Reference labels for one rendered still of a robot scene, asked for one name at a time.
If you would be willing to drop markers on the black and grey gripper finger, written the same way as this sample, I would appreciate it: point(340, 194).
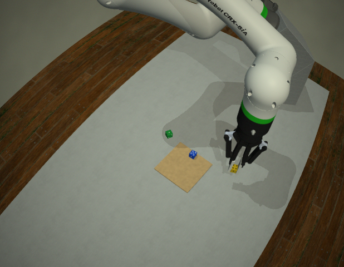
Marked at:
point(249, 159)
point(232, 155)

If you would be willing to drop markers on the green die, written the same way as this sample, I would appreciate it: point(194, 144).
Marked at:
point(168, 134)

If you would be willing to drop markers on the blue die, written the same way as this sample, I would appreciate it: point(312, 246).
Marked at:
point(192, 154)

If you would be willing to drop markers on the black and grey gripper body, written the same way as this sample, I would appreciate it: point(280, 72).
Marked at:
point(239, 134)

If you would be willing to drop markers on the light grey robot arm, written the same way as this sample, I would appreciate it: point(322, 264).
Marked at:
point(267, 81)

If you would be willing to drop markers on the yellow die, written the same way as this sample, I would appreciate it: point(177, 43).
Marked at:
point(234, 168)

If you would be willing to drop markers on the tan square mat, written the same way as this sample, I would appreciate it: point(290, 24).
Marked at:
point(182, 170)

